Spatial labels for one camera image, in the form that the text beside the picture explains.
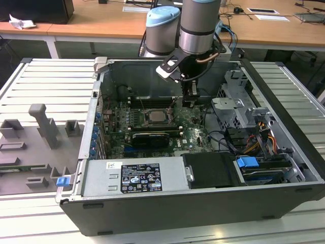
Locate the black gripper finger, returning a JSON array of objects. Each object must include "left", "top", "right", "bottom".
[{"left": 182, "top": 80, "right": 202, "bottom": 108}]

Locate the silver CPU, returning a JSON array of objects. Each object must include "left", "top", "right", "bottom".
[{"left": 148, "top": 111, "right": 166, "bottom": 123}]

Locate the black RAM slot bank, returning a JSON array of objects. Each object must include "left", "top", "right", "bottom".
[
  {"left": 129, "top": 124, "right": 183, "bottom": 134},
  {"left": 128, "top": 98, "right": 178, "bottom": 109}
]

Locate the CPU socket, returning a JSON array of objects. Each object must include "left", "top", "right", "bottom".
[{"left": 142, "top": 108, "right": 178, "bottom": 128}]

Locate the blue expansion slot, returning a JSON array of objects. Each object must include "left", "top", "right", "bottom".
[{"left": 123, "top": 146, "right": 153, "bottom": 157}]

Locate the green motherboard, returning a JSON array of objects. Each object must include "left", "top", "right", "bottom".
[{"left": 101, "top": 98, "right": 219, "bottom": 158}]

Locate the silver metal drive cage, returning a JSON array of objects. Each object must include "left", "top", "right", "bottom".
[{"left": 210, "top": 69, "right": 276, "bottom": 129}]

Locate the black graphics card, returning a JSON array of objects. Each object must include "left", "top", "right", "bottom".
[{"left": 131, "top": 131, "right": 170, "bottom": 149}]

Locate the black plastic shroud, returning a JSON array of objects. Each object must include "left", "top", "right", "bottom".
[{"left": 182, "top": 151, "right": 244, "bottom": 189}]

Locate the hard disk in blue carrier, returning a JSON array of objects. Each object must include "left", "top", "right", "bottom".
[{"left": 235, "top": 157, "right": 293, "bottom": 185}]

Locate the black label sticker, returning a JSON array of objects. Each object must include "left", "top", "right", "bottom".
[{"left": 121, "top": 163, "right": 161, "bottom": 193}]

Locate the white paper sheet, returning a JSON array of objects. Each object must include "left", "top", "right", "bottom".
[{"left": 254, "top": 14, "right": 293, "bottom": 22}]

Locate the wooden desk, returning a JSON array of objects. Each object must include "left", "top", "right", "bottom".
[{"left": 0, "top": 0, "right": 325, "bottom": 48}]

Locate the black open PC case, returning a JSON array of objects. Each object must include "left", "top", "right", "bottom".
[{"left": 55, "top": 56, "right": 325, "bottom": 237}]

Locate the silver power supply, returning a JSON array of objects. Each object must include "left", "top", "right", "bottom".
[{"left": 81, "top": 156, "right": 191, "bottom": 198}]

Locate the blue case latch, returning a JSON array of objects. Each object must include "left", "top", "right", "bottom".
[{"left": 56, "top": 177, "right": 71, "bottom": 189}]

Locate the black box on desk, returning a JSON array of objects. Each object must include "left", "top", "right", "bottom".
[{"left": 0, "top": 0, "right": 75, "bottom": 25}]

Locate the grey parts rack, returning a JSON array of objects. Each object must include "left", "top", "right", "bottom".
[{"left": 0, "top": 103, "right": 86, "bottom": 196}]

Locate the crumpled white paper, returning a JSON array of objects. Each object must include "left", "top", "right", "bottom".
[{"left": 9, "top": 14, "right": 37, "bottom": 30}]

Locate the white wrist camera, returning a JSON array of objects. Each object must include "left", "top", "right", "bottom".
[{"left": 155, "top": 54, "right": 185, "bottom": 83}]

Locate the blue cable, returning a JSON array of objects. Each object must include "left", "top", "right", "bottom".
[{"left": 221, "top": 24, "right": 238, "bottom": 58}]

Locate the yellow orange wire bundle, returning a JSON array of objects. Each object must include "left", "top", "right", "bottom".
[{"left": 243, "top": 121, "right": 277, "bottom": 155}]

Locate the grey desk cable port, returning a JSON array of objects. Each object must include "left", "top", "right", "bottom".
[
  {"left": 122, "top": 6, "right": 153, "bottom": 13},
  {"left": 247, "top": 7, "right": 279, "bottom": 14}
]

